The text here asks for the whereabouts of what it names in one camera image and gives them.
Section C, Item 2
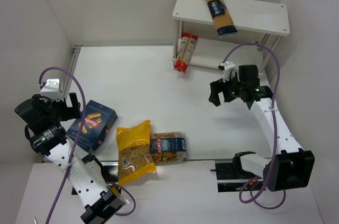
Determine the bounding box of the blue-labelled spaghetti bag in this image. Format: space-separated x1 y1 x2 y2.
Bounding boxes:
205 0 238 37

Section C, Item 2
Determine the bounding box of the white two-tier shelf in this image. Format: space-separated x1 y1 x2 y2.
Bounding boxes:
172 0 290 71

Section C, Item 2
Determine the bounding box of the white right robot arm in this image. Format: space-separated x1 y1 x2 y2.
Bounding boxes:
209 61 315 192

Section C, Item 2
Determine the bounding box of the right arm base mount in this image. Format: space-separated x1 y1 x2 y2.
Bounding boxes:
210 159 256 192

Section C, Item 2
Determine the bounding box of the yellow fusilli pasta bag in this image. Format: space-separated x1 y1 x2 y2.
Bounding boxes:
116 120 156 185

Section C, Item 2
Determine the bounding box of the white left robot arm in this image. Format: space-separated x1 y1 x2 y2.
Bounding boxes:
14 93 126 223

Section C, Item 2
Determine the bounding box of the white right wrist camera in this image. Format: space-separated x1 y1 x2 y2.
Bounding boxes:
218 60 236 82

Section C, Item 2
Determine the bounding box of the blue Agnesi pasta bag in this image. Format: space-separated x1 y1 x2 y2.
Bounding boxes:
150 132 187 164

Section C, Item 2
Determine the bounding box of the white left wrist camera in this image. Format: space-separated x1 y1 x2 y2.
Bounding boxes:
40 79 64 102

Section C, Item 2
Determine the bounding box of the red-ended spaghetti bag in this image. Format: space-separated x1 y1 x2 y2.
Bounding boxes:
174 32 199 74

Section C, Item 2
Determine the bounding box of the blue Barilla rigatoni box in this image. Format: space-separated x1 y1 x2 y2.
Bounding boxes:
67 100 118 153

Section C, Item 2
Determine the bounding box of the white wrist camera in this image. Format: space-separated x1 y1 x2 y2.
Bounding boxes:
218 60 236 82
40 79 64 102

